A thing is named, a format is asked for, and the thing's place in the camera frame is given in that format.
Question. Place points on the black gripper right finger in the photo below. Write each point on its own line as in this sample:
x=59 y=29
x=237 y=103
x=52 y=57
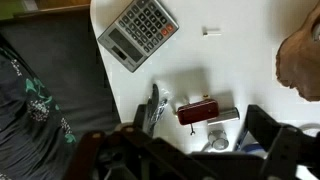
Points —
x=290 y=150

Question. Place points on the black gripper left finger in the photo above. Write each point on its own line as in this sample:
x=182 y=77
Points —
x=110 y=156

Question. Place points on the clear bag of black screws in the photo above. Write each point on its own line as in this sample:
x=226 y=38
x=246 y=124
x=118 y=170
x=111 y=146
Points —
x=156 y=108

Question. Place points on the silver metal cylinder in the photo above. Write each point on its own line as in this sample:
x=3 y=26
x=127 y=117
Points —
x=225 y=116

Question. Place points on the dark floral fabric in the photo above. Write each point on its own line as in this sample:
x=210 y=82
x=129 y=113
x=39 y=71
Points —
x=30 y=126

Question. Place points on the dark grey seat cushion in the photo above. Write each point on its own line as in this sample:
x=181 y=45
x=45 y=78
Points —
x=63 y=56

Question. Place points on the grey desk calculator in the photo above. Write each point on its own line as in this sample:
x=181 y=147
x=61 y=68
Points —
x=138 y=33

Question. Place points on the small white stick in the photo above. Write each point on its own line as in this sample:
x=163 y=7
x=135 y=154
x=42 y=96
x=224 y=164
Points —
x=211 y=32

